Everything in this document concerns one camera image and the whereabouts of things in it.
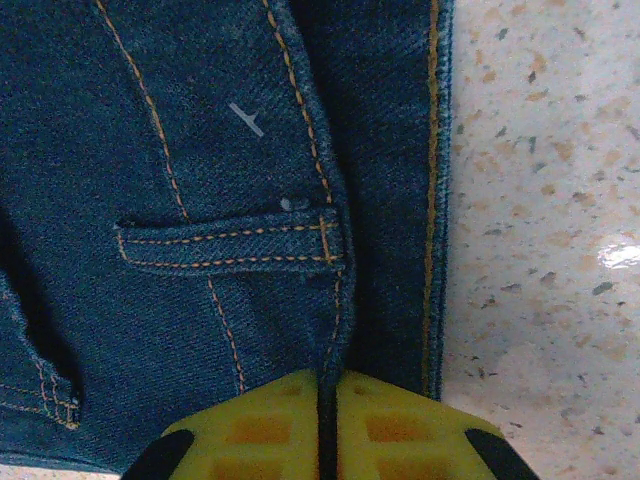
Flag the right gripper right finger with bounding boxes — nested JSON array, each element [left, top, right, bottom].
[[333, 369, 542, 480]]

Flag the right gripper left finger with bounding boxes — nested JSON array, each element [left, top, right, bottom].
[[122, 367, 322, 480]]

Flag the blue denim jeans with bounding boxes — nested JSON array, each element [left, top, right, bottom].
[[0, 0, 457, 480]]

